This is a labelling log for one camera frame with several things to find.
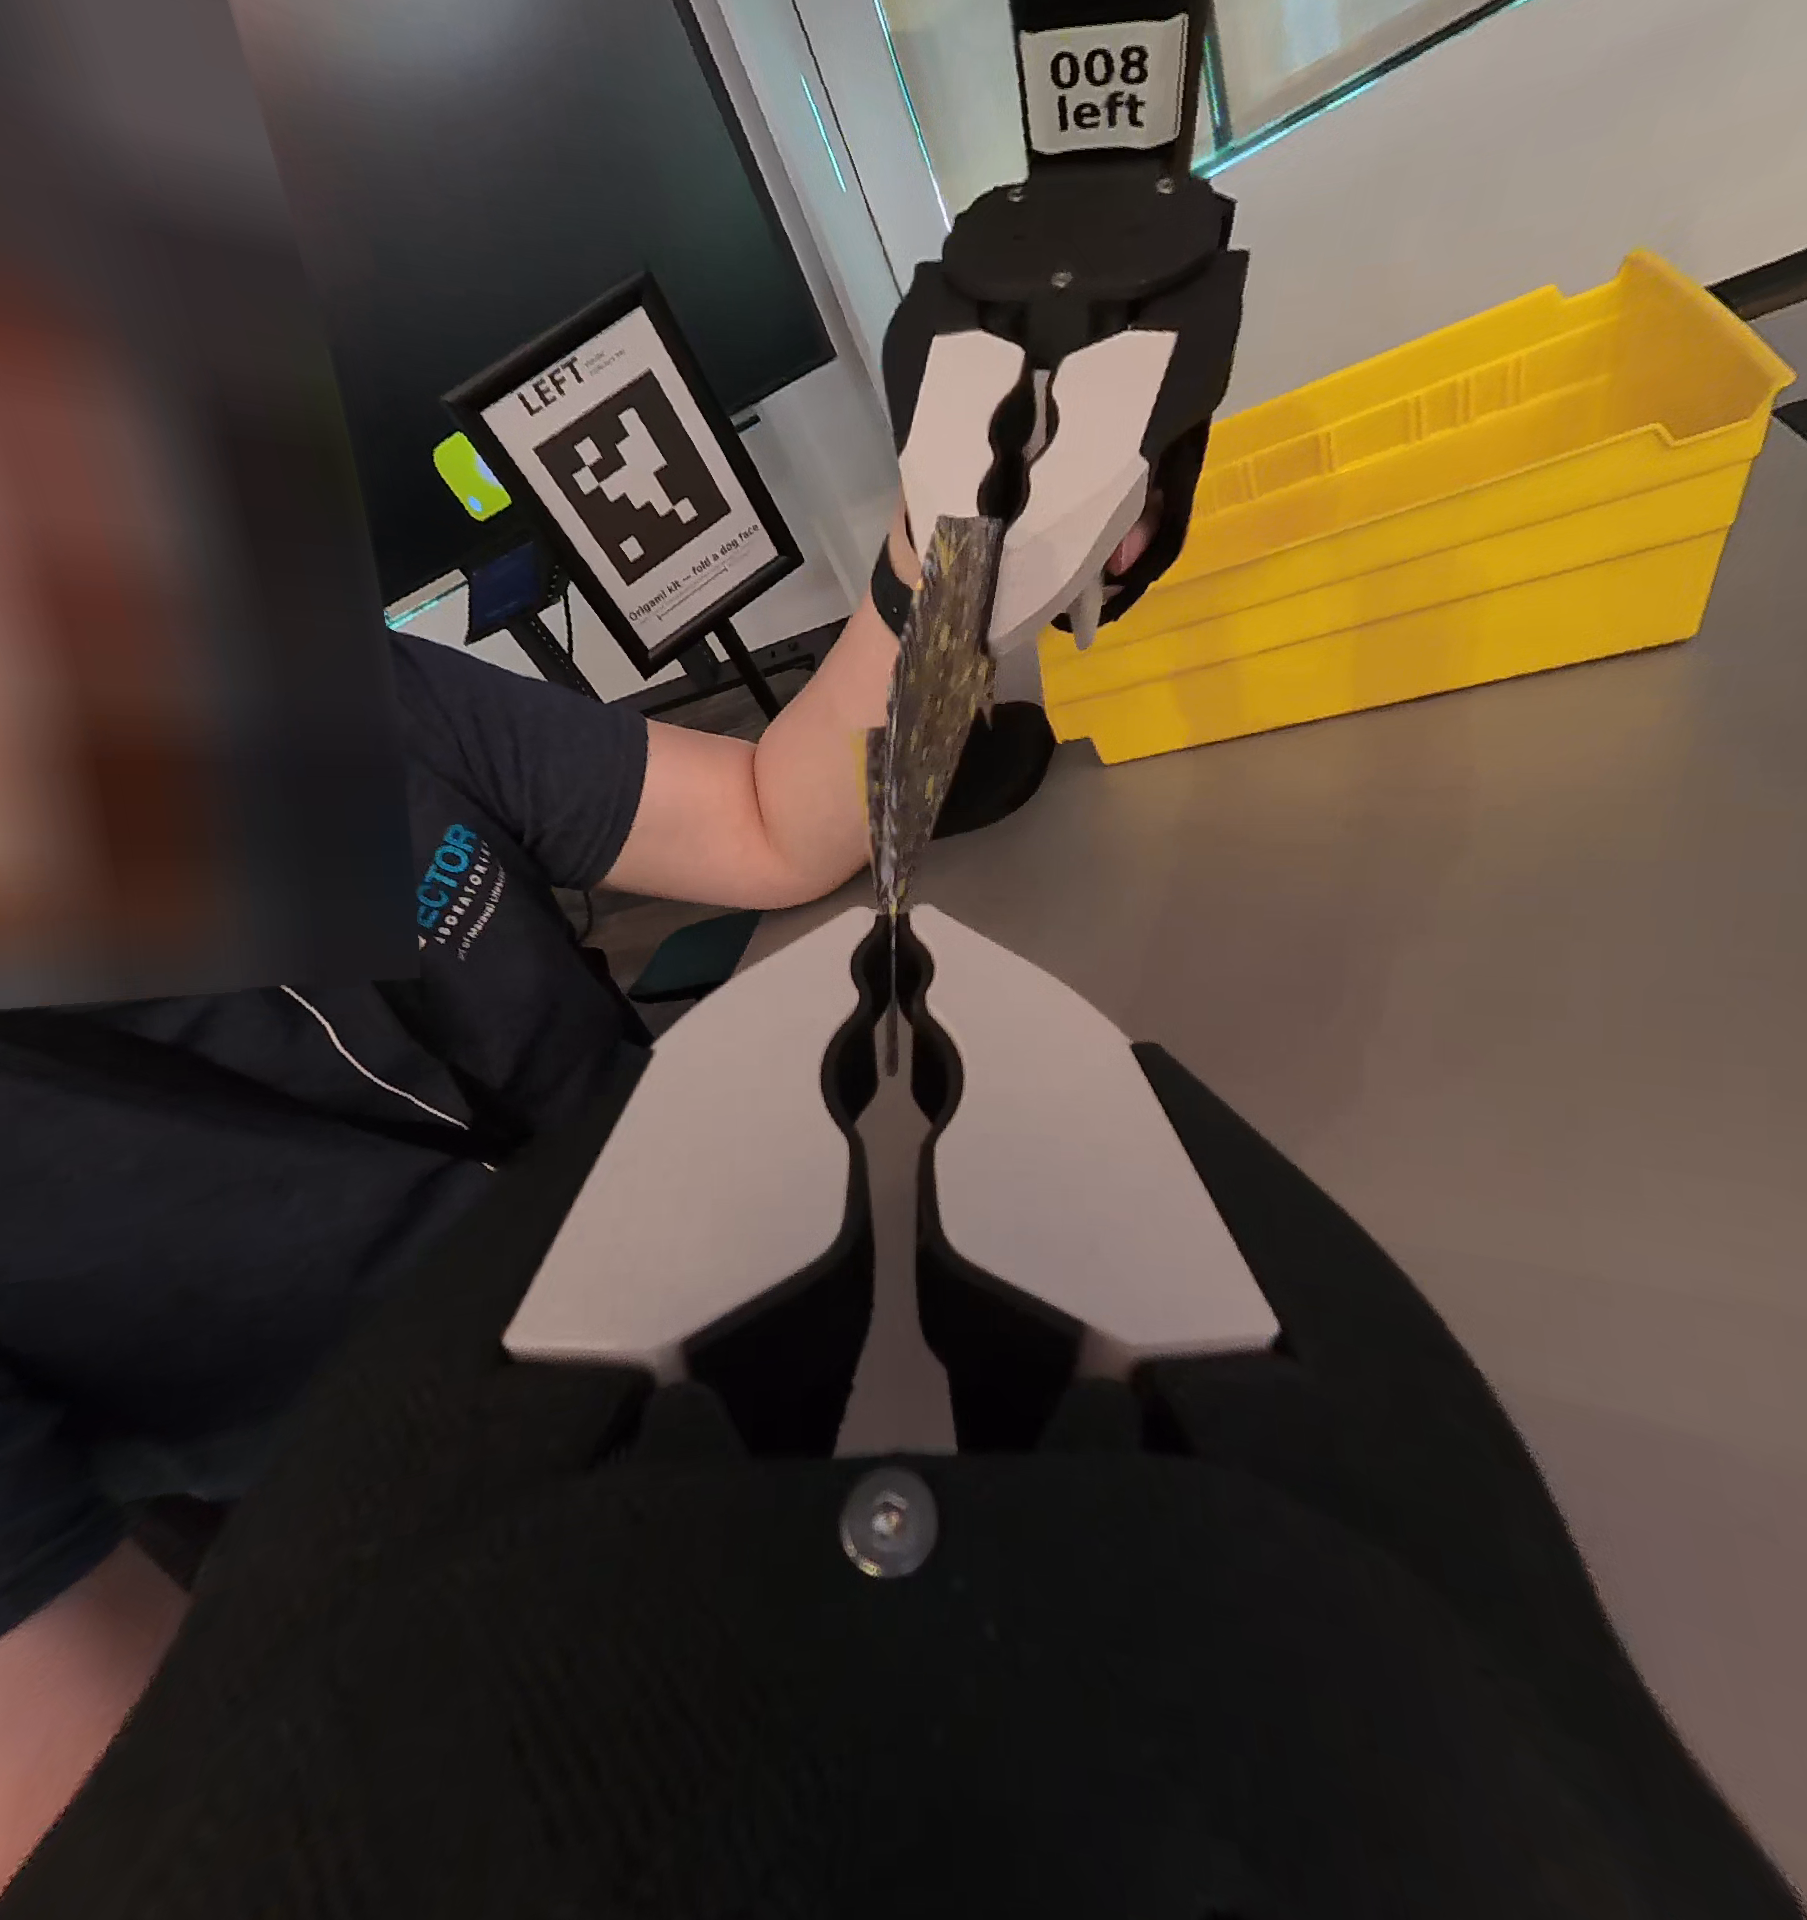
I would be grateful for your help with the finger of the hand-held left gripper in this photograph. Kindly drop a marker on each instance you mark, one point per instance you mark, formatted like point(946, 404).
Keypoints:
point(946, 419)
point(1107, 438)

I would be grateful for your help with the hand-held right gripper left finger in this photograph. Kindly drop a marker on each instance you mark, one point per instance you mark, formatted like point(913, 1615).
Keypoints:
point(722, 1168)

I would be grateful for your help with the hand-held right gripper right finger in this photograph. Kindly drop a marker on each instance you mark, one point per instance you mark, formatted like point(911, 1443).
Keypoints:
point(1083, 1185)

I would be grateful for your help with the black patterned origami paper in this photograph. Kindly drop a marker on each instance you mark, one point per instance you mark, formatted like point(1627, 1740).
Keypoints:
point(933, 662)

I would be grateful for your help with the person's left forearm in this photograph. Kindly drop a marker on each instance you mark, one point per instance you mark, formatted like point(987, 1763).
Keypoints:
point(783, 812)

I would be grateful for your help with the person's right forearm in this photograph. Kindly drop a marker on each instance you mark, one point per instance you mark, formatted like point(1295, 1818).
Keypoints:
point(51, 1755)

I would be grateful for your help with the person's left hand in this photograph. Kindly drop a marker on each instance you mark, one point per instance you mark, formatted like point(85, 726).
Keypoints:
point(1141, 548)

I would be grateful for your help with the framed black-white marker sign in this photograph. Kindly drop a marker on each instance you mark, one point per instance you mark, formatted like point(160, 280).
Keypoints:
point(644, 479)

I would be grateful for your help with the yellow plastic bin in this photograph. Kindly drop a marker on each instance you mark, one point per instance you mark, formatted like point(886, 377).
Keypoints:
point(1440, 571)

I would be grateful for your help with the large dark screen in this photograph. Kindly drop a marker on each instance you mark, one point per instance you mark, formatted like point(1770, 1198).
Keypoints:
point(569, 195)

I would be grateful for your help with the small blue screen device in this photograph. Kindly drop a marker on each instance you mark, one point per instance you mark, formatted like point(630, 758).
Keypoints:
point(509, 579)

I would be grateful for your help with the yellow-green tag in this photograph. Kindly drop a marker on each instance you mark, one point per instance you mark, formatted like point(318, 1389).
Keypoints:
point(474, 479)

